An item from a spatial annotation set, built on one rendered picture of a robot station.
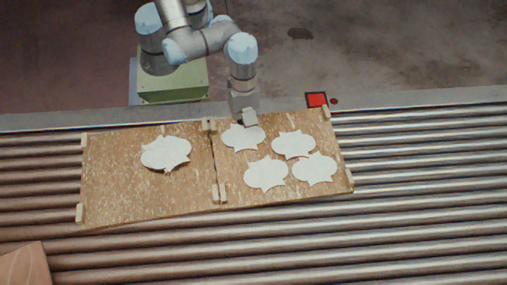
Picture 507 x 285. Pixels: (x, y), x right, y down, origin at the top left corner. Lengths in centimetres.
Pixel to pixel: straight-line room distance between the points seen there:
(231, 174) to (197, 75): 45
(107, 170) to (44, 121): 34
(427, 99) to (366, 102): 23
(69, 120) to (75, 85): 151
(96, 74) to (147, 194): 191
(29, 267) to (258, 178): 66
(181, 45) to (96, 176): 51
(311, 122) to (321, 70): 160
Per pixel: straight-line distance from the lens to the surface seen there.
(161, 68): 163
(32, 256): 124
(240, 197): 131
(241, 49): 113
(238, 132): 145
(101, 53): 333
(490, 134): 171
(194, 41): 120
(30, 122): 168
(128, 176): 140
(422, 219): 140
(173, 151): 139
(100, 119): 160
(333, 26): 347
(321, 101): 158
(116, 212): 134
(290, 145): 141
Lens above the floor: 207
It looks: 52 degrees down
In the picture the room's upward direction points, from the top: 1 degrees clockwise
